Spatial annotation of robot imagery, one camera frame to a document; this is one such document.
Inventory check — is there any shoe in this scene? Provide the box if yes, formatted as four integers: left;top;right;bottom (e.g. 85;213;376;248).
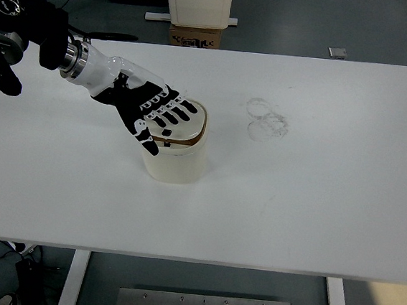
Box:
0;291;20;305

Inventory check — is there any white table foot bar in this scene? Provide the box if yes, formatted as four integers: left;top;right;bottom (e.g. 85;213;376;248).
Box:
144;8;240;29

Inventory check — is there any small grey floor plate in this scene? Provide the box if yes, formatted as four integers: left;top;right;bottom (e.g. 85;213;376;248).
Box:
327;46;350;61

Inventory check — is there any cream trash bin body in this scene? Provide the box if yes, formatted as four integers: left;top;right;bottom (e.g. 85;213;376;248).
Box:
134;109;213;187

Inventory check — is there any brown cardboard box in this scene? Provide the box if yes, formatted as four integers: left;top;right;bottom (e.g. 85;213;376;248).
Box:
168;22;224;50

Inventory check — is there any cream trash bin lid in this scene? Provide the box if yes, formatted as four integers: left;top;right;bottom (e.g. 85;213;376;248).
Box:
146;92;210;147

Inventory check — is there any white and black hand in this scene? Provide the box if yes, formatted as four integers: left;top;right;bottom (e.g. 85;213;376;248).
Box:
67;44;205;160

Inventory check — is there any large white plastic bin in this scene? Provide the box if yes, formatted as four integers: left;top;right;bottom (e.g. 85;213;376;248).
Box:
161;0;235;32

